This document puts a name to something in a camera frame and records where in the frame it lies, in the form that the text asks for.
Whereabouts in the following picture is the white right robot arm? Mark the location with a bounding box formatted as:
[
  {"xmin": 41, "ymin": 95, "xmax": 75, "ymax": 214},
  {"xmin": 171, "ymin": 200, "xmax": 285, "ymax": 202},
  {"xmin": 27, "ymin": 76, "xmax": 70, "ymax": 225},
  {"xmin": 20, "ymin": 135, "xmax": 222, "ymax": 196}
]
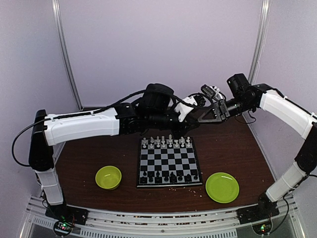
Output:
[{"xmin": 198, "ymin": 73, "xmax": 317, "ymax": 219}]

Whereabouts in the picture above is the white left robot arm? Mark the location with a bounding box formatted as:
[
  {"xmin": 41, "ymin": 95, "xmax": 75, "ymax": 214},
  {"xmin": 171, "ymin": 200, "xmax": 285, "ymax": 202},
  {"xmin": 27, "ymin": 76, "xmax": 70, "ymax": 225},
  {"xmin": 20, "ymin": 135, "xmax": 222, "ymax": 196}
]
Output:
[{"xmin": 15, "ymin": 83, "xmax": 206, "ymax": 220}]

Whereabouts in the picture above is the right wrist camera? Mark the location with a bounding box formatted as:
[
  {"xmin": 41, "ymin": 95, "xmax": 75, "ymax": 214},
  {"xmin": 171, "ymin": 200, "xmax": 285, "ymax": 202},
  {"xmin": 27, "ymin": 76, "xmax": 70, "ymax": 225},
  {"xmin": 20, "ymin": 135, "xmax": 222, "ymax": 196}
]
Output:
[{"xmin": 201, "ymin": 84, "xmax": 226, "ymax": 101}]

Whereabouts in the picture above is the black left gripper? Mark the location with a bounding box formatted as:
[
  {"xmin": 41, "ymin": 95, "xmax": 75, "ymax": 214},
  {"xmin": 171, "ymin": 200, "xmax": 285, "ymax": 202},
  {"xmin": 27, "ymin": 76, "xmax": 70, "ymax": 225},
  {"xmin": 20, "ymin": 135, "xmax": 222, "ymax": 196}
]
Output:
[{"xmin": 148, "ymin": 103, "xmax": 201, "ymax": 140}]

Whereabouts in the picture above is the green plate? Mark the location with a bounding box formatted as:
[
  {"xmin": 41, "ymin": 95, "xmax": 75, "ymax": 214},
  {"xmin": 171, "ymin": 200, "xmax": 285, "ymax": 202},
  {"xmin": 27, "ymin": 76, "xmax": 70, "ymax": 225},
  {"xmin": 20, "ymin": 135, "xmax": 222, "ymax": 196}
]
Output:
[{"xmin": 205, "ymin": 172, "xmax": 240, "ymax": 204}]

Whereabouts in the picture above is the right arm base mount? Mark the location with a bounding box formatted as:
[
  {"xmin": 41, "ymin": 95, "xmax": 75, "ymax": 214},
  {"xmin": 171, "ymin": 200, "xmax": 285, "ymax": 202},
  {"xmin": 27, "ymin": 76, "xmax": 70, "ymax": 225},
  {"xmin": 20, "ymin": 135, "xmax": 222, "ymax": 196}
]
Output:
[{"xmin": 236, "ymin": 191, "xmax": 287, "ymax": 225}]

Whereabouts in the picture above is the black and grey chessboard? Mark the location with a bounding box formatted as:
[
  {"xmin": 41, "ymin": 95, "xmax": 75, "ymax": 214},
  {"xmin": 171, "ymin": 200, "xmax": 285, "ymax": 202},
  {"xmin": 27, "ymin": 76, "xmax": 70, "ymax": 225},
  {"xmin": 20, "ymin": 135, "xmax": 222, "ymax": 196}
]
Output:
[{"xmin": 136, "ymin": 135, "xmax": 203, "ymax": 188}]

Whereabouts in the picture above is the green bowl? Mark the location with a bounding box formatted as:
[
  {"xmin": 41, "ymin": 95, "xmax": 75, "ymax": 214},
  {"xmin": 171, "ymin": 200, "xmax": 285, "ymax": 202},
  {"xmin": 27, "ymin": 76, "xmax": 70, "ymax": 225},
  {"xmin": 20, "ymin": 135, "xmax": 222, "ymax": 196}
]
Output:
[{"xmin": 95, "ymin": 166, "xmax": 122, "ymax": 190}]

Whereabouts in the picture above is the right aluminium corner post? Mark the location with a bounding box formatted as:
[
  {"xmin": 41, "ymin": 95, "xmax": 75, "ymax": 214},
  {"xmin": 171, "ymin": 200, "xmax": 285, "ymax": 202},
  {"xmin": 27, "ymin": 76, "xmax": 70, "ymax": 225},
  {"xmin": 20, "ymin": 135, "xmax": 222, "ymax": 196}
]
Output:
[{"xmin": 248, "ymin": 0, "xmax": 272, "ymax": 85}]

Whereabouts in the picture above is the left aluminium corner post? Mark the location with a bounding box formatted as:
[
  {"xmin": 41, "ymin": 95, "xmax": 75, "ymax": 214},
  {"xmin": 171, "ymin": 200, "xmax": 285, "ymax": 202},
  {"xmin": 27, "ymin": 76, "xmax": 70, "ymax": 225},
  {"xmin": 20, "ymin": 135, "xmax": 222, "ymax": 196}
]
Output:
[{"xmin": 52, "ymin": 0, "xmax": 83, "ymax": 111}]

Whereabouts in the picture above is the aluminium corner post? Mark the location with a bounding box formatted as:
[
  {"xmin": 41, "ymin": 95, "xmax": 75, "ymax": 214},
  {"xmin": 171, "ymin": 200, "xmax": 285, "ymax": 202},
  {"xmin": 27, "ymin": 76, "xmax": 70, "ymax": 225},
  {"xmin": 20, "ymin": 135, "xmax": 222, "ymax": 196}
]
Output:
[
  {"xmin": 248, "ymin": 0, "xmax": 272, "ymax": 85},
  {"xmin": 52, "ymin": 0, "xmax": 83, "ymax": 111}
]

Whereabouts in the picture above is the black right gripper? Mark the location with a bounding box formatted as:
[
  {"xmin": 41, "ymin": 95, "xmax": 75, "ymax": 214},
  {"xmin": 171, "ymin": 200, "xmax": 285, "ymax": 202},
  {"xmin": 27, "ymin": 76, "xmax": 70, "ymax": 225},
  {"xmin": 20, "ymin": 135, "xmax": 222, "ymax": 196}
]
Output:
[{"xmin": 198, "ymin": 95, "xmax": 254, "ymax": 124}]

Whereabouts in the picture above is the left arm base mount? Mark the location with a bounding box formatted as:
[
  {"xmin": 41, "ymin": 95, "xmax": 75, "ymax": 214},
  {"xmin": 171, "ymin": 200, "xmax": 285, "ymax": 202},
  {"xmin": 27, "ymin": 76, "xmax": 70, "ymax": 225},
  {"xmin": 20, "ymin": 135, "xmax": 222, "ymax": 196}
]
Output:
[{"xmin": 44, "ymin": 194, "xmax": 88, "ymax": 225}]

